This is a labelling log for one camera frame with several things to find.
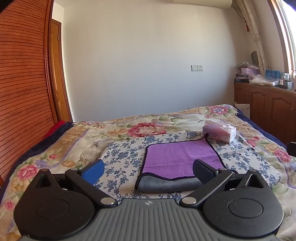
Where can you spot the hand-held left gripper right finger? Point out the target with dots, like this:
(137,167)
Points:
(203,171)

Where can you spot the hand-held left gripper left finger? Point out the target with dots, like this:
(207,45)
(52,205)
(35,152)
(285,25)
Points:
(93,172)

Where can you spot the purple and grey towel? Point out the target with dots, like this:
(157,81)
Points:
(175,157)

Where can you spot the blue floral white cloth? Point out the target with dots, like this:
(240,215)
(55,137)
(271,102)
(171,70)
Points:
(124,153)

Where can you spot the floral blanket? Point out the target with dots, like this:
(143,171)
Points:
(76,139)

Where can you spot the pink tissue box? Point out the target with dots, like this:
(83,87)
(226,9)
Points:
(218,133)

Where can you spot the wooden cabinet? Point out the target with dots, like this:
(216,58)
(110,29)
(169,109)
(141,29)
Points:
(266,104)

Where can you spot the red cloth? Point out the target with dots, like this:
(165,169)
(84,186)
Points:
(56,127)

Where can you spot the white cardboard box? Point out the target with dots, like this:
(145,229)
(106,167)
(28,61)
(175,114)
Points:
(243,109)

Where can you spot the clear plastic bag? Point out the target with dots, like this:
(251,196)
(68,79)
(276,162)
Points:
(262,80)

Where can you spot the blue box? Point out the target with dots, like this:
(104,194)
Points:
(272,74)

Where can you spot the stack of dark books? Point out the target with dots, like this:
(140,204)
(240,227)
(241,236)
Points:
(241,78)

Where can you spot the woven hand fan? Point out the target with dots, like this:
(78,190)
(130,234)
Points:
(254,58)

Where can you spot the wooden door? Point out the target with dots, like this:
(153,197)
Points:
(57,69)

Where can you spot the wooden slatted wardrobe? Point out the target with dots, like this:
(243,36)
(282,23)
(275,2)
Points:
(20,81)

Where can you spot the cream curtain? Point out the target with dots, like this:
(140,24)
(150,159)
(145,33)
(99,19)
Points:
(256,30)

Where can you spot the red tassel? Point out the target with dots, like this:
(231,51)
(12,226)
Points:
(248,25)

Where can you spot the white wall socket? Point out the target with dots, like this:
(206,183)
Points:
(197,67)

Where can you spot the window frame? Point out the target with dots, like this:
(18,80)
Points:
(284,34)

